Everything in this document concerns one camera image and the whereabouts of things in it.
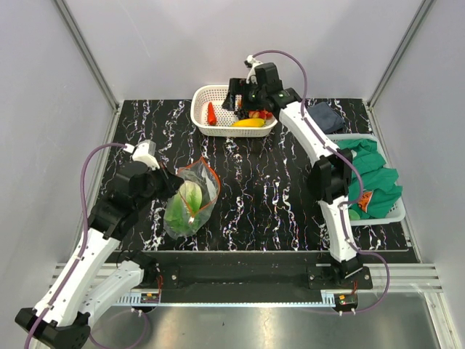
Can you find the green garment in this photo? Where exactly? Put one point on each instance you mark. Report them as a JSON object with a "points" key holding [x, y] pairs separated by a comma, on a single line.
{"points": [[380, 191]]}

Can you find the dark blue folded cloth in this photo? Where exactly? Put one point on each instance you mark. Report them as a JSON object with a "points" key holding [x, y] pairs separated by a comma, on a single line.
{"points": [[326, 118]]}

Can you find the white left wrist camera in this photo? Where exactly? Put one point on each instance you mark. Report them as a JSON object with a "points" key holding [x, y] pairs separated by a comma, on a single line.
{"points": [[143, 152]]}

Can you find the red fake strawberries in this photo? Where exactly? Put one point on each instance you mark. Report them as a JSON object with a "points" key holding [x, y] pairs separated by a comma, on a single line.
{"points": [[265, 115]]}

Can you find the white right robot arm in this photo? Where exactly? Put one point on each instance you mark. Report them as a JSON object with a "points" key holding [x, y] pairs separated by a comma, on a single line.
{"points": [[331, 167]]}

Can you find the red fake chili pepper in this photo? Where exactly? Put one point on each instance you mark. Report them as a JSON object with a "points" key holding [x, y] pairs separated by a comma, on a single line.
{"points": [[211, 116]]}

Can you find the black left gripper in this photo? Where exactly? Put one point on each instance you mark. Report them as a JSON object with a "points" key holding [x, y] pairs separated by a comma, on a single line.
{"points": [[172, 183]]}

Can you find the clear zip top bag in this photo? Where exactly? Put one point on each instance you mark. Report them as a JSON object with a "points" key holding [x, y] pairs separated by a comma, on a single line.
{"points": [[202, 174]]}

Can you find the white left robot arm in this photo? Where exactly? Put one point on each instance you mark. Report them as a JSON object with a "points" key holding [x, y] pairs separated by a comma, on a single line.
{"points": [[63, 318]]}

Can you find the dark fake blueberries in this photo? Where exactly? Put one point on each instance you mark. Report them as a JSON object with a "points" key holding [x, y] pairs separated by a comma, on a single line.
{"points": [[242, 113]]}

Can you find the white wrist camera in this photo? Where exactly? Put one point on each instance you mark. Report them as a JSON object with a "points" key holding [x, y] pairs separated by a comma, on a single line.
{"points": [[143, 152], [252, 63]]}

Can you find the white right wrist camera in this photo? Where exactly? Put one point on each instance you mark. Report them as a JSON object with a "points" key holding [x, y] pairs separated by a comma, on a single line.
{"points": [[252, 63]]}

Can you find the white laundry basket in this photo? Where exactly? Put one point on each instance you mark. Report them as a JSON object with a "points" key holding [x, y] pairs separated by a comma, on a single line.
{"points": [[397, 213]]}

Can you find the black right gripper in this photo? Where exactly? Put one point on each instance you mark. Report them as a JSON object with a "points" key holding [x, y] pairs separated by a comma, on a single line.
{"points": [[238, 86]]}

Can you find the green fake lettuce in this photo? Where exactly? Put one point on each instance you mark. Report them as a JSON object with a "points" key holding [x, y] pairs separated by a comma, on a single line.
{"points": [[179, 219]]}

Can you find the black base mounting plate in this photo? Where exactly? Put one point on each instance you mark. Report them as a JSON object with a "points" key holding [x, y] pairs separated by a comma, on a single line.
{"points": [[251, 278]]}

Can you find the black marble pattern mat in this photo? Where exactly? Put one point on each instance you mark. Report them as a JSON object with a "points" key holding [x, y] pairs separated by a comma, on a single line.
{"points": [[263, 204]]}

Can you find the white perforated plastic basket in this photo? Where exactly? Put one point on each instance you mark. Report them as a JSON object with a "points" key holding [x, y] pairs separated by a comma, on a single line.
{"points": [[215, 95]]}

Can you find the yellow fake banana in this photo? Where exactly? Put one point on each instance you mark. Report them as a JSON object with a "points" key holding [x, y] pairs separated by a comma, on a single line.
{"points": [[258, 122]]}

